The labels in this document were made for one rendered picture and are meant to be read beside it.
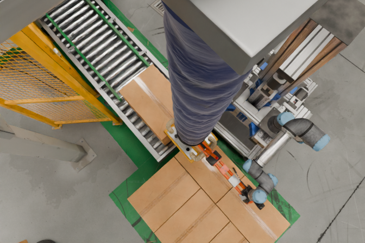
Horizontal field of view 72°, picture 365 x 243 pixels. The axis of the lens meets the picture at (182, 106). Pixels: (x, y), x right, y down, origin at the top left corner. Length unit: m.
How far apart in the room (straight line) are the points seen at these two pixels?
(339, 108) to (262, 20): 3.53
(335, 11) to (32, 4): 1.43
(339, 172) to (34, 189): 3.61
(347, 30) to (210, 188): 1.76
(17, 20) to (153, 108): 2.07
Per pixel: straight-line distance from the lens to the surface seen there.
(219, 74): 0.53
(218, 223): 2.61
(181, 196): 2.56
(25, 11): 0.19
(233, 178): 1.92
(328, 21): 1.47
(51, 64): 1.72
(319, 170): 3.50
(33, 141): 2.28
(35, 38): 2.26
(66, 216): 3.39
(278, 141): 1.62
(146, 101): 2.26
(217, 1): 0.28
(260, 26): 0.27
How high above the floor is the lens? 3.09
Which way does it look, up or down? 75 degrees down
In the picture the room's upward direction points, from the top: straight up
